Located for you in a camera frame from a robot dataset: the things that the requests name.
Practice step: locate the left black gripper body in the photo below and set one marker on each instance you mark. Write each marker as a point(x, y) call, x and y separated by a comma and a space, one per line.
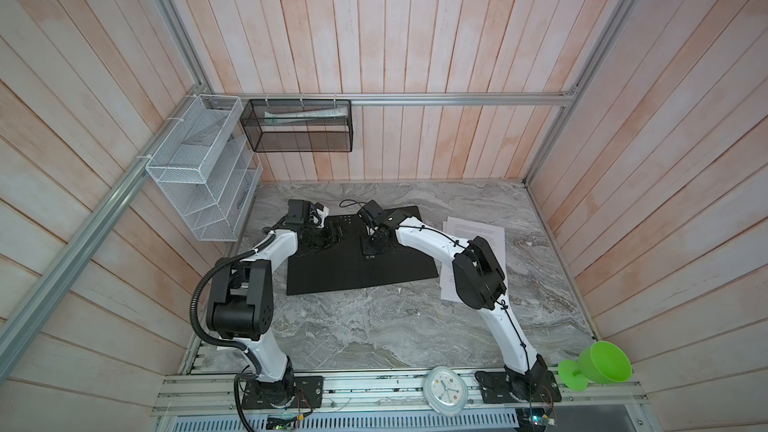
point(322, 238)

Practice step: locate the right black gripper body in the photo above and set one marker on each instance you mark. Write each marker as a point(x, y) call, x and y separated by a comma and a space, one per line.
point(372, 245)

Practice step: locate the blue black file folder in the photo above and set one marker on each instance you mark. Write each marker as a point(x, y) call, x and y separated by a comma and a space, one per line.
point(344, 266)

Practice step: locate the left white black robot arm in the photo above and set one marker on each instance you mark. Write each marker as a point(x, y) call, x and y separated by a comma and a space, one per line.
point(233, 305)

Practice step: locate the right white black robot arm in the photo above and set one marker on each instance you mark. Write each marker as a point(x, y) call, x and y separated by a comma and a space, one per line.
point(479, 282)

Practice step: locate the white printed paper stack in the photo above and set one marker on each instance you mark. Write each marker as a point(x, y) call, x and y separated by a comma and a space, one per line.
point(494, 235)

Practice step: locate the white round clock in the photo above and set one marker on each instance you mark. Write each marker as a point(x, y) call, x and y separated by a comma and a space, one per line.
point(445, 391)

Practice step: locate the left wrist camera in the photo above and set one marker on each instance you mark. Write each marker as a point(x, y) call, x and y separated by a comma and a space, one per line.
point(317, 214)

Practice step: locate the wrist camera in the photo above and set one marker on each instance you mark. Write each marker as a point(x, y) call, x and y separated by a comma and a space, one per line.
point(317, 214)
point(369, 213)

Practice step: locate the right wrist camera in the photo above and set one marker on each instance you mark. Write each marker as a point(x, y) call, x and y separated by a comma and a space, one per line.
point(369, 213)

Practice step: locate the black mesh wall basket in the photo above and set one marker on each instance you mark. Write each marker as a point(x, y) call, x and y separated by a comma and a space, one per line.
point(298, 125)

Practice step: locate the white wire mesh shelf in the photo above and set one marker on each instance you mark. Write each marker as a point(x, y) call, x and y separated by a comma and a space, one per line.
point(206, 171)

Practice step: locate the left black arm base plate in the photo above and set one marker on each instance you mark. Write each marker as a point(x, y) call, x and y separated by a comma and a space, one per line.
point(300, 393)

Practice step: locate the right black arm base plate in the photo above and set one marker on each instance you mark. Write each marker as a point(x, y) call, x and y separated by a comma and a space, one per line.
point(498, 387)

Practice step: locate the aluminium front rail frame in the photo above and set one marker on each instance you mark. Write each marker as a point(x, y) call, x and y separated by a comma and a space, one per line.
point(394, 400)

